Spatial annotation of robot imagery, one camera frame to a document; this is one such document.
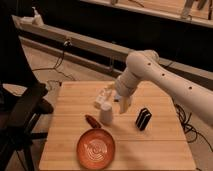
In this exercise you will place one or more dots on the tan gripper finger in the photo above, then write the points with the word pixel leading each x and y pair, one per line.
pixel 125 103
pixel 110 87

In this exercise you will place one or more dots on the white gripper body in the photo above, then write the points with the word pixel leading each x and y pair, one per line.
pixel 126 86

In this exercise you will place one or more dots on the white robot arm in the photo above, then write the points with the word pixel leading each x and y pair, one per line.
pixel 144 66

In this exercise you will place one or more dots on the black striped eraser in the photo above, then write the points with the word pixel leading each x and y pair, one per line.
pixel 143 119

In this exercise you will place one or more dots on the blue sponge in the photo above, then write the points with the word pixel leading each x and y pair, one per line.
pixel 117 98

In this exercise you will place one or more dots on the white small bottle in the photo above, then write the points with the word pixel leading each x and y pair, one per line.
pixel 103 96

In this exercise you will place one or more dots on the red chili pepper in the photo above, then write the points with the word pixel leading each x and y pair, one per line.
pixel 92 121

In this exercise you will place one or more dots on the orange patterned plate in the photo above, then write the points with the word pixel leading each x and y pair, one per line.
pixel 95 149

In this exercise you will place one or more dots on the black chair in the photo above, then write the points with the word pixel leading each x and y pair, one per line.
pixel 21 95

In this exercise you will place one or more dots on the white soap dispenser bottle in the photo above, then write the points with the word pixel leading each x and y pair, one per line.
pixel 37 18

